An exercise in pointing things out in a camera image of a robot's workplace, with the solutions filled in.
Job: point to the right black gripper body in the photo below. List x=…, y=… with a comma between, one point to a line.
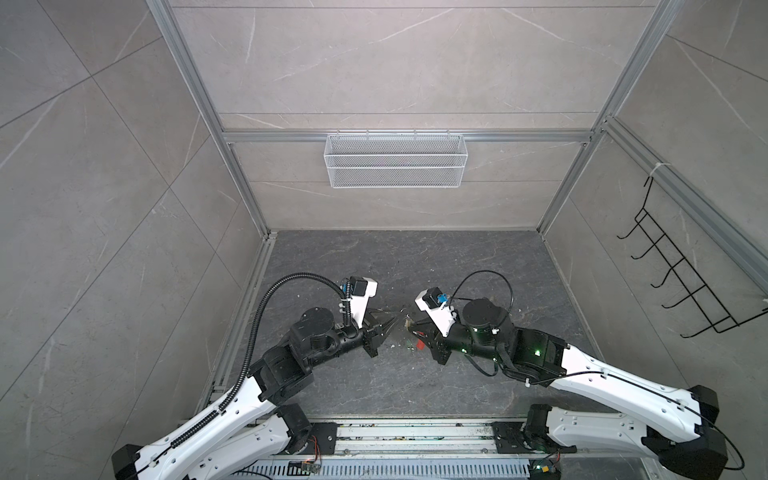
x=443, y=347

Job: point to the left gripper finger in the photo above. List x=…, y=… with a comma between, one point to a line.
x=380, y=317
x=377, y=335

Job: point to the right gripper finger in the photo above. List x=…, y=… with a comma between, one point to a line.
x=424, y=341
x=421, y=325

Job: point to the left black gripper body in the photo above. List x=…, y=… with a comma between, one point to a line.
x=367, y=333

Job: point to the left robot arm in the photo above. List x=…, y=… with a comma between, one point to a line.
x=256, y=419

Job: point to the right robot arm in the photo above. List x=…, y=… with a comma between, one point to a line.
x=676, y=426

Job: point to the white zip tie upper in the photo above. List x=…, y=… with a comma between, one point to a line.
x=656, y=167

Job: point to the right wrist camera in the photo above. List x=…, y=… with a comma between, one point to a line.
x=436, y=304

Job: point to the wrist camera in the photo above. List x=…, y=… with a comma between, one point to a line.
x=436, y=304
x=358, y=291

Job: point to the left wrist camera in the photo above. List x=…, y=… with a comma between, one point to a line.
x=358, y=291

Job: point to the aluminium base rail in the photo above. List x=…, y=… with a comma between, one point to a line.
x=437, y=449

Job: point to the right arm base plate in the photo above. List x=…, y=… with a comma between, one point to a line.
x=518, y=437

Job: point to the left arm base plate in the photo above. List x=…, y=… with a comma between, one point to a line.
x=320, y=440

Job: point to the white wire mesh basket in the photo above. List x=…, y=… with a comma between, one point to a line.
x=395, y=160

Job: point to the black wire hook rack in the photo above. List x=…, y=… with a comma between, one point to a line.
x=718, y=318

